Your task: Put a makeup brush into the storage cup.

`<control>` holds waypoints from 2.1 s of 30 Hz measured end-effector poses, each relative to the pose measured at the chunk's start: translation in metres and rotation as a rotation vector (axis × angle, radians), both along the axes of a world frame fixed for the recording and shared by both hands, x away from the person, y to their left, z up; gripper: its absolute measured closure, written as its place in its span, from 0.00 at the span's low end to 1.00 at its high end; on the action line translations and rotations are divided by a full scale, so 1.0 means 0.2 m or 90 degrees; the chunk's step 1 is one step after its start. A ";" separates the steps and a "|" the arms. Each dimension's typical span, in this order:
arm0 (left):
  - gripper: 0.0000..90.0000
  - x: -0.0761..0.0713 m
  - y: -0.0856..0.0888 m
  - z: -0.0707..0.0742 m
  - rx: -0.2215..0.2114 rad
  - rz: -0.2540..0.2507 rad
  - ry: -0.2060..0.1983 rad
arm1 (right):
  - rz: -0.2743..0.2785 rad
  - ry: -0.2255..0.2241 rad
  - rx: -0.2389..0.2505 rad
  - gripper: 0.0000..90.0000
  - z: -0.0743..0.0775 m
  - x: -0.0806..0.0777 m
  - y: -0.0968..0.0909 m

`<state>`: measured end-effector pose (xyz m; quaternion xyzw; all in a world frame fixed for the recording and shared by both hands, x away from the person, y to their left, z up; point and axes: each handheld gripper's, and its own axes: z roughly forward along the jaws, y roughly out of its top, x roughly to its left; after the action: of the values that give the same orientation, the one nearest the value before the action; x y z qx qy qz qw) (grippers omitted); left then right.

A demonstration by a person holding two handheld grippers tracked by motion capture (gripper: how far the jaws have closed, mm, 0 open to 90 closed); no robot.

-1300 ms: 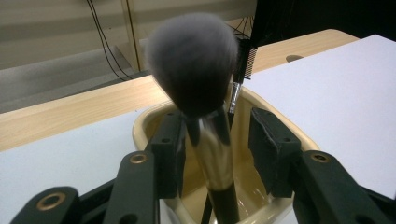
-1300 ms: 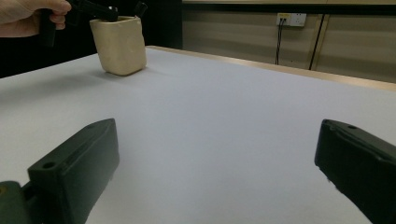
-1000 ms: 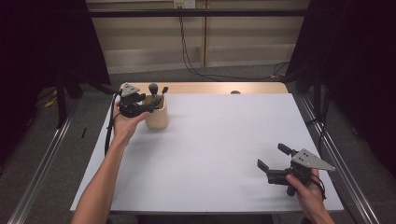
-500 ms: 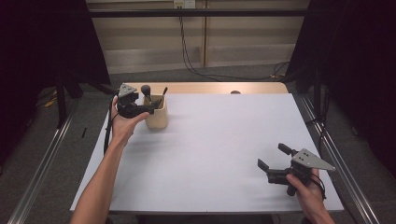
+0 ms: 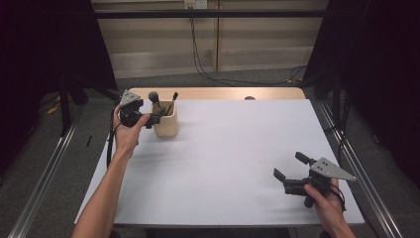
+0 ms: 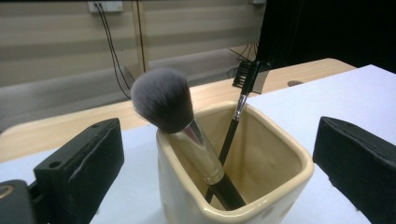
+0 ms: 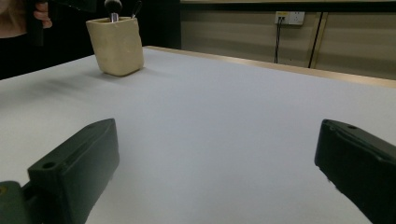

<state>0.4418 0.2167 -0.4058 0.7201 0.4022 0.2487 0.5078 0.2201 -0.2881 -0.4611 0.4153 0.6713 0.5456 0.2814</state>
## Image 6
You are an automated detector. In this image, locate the white wall power outlet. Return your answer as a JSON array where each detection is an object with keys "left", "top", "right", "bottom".
[{"left": 87, "top": 0, "right": 124, "bottom": 14}]

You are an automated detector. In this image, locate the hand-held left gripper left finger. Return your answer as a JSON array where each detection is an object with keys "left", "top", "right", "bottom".
[{"left": 33, "top": 117, "right": 125, "bottom": 224}]

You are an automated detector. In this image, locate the fluffy powder makeup brush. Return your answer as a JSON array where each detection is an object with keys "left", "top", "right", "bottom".
[{"left": 130, "top": 67, "right": 247, "bottom": 212}]

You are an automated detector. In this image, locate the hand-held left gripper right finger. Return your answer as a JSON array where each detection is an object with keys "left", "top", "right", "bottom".
[{"left": 312, "top": 116, "right": 396, "bottom": 224}]

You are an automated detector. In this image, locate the black curtain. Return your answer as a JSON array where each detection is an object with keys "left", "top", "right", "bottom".
[{"left": 255, "top": 0, "right": 396, "bottom": 75}]

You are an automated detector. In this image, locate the white table mat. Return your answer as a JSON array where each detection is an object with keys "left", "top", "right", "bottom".
[{"left": 0, "top": 63, "right": 396, "bottom": 224}]

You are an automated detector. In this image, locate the black wall cable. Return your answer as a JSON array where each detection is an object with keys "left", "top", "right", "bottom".
[
  {"left": 94, "top": 3, "right": 132, "bottom": 100},
  {"left": 98, "top": 3, "right": 132, "bottom": 91}
]

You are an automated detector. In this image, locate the cream ceramic square cup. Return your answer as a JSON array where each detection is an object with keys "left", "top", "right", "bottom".
[{"left": 155, "top": 100, "right": 316, "bottom": 224}]

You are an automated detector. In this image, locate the black brow comb brush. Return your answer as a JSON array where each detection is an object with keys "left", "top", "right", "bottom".
[{"left": 204, "top": 59, "right": 272, "bottom": 204}]

